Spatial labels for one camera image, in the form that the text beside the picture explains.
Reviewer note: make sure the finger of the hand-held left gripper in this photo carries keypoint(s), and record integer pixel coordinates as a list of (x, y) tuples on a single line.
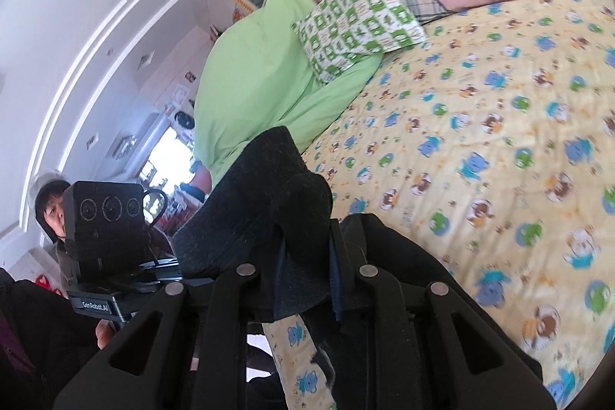
[(384, 342), (230, 318)]

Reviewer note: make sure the black pants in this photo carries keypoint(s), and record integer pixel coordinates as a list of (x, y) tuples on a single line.
[(269, 198)]

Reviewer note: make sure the person's left hand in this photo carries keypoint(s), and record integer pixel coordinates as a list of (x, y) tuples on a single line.
[(105, 334)]

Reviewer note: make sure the person's head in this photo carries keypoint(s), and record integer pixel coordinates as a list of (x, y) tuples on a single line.
[(50, 210)]

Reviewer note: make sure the bright window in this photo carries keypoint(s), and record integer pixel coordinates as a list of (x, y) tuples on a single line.
[(163, 160)]

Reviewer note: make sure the person's dark jacket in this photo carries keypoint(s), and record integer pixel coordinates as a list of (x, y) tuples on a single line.
[(43, 333)]

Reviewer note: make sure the light green blanket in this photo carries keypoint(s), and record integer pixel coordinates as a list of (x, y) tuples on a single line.
[(250, 78)]

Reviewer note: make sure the yellow printed bed sheet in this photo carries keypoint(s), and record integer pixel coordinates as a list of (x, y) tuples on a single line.
[(480, 126)]

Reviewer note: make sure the green checked pillow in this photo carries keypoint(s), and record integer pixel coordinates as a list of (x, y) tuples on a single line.
[(360, 21)]

